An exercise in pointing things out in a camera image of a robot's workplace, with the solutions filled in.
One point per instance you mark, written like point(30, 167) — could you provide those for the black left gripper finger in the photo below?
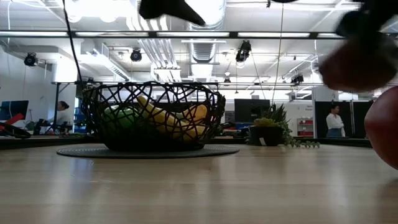
point(168, 7)

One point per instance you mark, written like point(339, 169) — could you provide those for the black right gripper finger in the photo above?
point(354, 26)

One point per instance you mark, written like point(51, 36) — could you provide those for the dark avocado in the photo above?
point(357, 67)

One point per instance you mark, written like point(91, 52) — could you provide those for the yellow banana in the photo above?
point(168, 123)

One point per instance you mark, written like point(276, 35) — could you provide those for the green round fruit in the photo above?
point(119, 117)

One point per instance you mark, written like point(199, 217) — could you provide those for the black ceiling spot lamp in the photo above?
point(297, 79)
point(136, 55)
point(30, 59)
point(243, 51)

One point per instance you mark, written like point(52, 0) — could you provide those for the black partition panels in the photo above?
point(357, 119)

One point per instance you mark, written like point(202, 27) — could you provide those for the standing person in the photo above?
point(335, 123)

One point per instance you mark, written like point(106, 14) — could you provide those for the large red fruit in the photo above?
point(385, 127)

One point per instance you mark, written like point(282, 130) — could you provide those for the white shelf with red bins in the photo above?
point(306, 127)

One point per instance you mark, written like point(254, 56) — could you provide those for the black computer monitor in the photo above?
point(252, 110)

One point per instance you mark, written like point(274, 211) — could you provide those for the potted green plant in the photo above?
point(269, 130)

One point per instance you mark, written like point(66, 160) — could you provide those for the blue cabinet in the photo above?
point(79, 119)

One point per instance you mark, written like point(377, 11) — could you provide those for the seated person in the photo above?
point(63, 113)

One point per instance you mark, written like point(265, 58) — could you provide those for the round grey placemat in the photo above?
point(222, 151)

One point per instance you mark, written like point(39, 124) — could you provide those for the monitor with blue screen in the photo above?
point(14, 109)

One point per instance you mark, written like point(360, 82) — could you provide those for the red bar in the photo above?
point(14, 119)

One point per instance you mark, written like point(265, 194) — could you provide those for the black curved object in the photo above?
point(15, 132)

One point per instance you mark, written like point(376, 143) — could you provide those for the silver ceiling air duct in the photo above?
point(203, 51)

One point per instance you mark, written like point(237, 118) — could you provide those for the black overhead rail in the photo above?
point(264, 35)

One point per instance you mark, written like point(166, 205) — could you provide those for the black frame post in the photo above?
point(57, 99)

